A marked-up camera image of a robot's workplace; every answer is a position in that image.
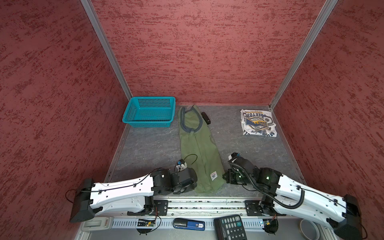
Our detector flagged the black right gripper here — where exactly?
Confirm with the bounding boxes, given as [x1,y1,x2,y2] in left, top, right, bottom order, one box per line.
[222,169,255,185]

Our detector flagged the green tank top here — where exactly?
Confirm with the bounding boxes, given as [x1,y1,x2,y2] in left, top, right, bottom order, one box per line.
[178,106,226,194]

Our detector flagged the white tank top navy trim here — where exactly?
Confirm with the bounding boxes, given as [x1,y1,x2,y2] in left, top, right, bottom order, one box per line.
[241,110,278,138]

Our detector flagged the small black stapler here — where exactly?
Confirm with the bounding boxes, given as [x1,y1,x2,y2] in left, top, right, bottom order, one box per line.
[201,112,211,125]

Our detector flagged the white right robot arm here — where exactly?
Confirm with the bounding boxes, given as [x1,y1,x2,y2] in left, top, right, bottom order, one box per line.
[223,153,368,240]

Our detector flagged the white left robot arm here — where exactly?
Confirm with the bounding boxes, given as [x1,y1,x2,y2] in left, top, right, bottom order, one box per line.
[70,168,198,223]

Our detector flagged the blue black handheld device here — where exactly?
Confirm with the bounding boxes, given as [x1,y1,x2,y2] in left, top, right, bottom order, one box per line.
[173,218,206,231]

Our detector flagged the black calculator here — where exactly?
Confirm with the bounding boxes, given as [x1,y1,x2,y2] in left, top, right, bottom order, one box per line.
[214,215,247,240]

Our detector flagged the left small circuit board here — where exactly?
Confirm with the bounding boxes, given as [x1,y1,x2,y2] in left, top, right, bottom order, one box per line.
[137,219,157,228]

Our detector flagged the teal plastic laundry basket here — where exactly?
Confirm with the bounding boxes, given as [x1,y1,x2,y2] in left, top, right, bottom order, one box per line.
[122,97,176,128]

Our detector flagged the grey tape roll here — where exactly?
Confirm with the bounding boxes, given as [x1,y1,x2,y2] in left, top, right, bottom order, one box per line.
[299,219,321,240]

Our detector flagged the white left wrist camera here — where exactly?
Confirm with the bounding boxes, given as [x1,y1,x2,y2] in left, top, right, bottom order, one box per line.
[175,160,188,172]

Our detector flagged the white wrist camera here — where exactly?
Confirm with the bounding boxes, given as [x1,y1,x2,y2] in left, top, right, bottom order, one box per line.
[228,153,240,162]
[175,160,188,172]

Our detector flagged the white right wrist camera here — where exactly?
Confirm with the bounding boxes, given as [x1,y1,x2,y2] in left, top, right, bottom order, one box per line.
[228,153,240,162]

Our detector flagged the aluminium rail frame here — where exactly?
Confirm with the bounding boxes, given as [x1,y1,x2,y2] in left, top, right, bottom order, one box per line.
[75,197,338,240]

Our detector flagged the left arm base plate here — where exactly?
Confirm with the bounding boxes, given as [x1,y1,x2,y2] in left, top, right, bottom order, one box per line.
[127,200,169,217]

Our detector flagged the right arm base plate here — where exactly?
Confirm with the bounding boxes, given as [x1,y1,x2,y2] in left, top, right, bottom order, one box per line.
[245,200,286,217]

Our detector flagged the grey plastic handle block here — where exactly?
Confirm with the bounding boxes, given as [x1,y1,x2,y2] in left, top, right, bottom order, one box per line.
[81,217,114,232]

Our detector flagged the grey metal corner post right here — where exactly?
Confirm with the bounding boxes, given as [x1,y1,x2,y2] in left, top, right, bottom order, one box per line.
[269,0,338,112]

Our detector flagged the grey metal corner post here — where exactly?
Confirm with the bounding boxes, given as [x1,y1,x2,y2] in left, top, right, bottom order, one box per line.
[81,0,133,100]
[269,0,338,112]

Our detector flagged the grey metal corner post left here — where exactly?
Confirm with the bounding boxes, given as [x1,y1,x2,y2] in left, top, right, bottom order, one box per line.
[81,0,133,100]

